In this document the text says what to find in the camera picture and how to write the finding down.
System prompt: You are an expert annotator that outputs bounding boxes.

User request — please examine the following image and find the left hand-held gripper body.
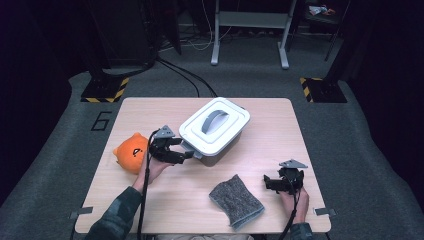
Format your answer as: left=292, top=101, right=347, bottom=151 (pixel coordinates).
left=148, top=124, right=175, bottom=164

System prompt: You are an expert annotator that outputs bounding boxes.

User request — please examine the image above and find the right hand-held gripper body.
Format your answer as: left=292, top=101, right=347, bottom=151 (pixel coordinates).
left=279, top=159, right=308, bottom=194

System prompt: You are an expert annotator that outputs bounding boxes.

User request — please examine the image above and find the orange plush toy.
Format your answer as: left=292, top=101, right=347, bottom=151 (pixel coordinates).
left=112, top=132, right=150, bottom=175

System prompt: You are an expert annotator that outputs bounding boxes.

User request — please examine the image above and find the transparent brown storage box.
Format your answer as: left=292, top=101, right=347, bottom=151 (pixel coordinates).
left=181, top=133, right=243, bottom=168

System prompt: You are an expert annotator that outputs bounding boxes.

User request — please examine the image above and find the grey knitted cloth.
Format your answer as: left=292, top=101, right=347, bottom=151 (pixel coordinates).
left=208, top=173, right=266, bottom=231

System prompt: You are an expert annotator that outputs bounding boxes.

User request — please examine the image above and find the white lid with grey handle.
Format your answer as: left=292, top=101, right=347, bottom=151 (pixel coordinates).
left=178, top=96, right=252, bottom=158

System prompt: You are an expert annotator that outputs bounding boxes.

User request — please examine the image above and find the person's right hand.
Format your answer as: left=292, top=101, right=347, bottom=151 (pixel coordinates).
left=280, top=186, right=310, bottom=224

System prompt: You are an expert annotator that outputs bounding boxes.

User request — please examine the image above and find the person's left hand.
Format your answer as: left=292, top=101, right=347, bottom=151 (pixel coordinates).
left=133, top=156, right=174, bottom=194

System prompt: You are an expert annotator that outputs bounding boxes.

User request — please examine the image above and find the grey tape piece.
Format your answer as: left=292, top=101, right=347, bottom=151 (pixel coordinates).
left=69, top=206, right=94, bottom=219
left=313, top=207, right=337, bottom=217

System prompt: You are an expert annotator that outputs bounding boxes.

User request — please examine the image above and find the black base with hazard stripes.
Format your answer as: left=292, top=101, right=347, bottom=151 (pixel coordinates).
left=299, top=77, right=348, bottom=104
left=80, top=75, right=130, bottom=104

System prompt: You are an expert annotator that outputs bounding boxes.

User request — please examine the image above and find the dark curtain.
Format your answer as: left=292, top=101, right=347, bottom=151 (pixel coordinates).
left=0, top=0, right=91, bottom=204
left=328, top=0, right=424, bottom=221

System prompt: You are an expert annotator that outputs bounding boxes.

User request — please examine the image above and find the dark side table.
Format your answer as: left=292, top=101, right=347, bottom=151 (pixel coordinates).
left=289, top=0, right=351, bottom=63

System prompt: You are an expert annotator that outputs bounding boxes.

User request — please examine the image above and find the small colourful object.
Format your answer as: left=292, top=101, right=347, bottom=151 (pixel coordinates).
left=308, top=4, right=336, bottom=17

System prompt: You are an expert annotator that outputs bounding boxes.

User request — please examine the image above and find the right hand-held gripper cable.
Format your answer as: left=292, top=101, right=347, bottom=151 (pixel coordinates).
left=281, top=176, right=301, bottom=240

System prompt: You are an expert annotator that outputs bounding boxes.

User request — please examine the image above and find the hand-held gripper cable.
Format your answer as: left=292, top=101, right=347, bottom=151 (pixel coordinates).
left=281, top=176, right=301, bottom=240
left=136, top=129, right=161, bottom=240

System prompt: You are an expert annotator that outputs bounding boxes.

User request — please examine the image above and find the left hand-held gripper cable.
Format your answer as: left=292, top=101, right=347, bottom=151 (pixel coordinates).
left=136, top=129, right=161, bottom=240

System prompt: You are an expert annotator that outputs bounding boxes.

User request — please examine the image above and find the black floor cable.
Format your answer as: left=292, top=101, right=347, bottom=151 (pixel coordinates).
left=159, top=61, right=201, bottom=98
left=159, top=58, right=218, bottom=98

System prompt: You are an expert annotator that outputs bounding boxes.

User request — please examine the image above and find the white floor cable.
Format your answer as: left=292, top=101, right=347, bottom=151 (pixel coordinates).
left=184, top=0, right=234, bottom=52

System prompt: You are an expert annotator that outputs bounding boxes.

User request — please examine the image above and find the white metal stand frame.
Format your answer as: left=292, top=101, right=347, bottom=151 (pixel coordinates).
left=210, top=0, right=298, bottom=70

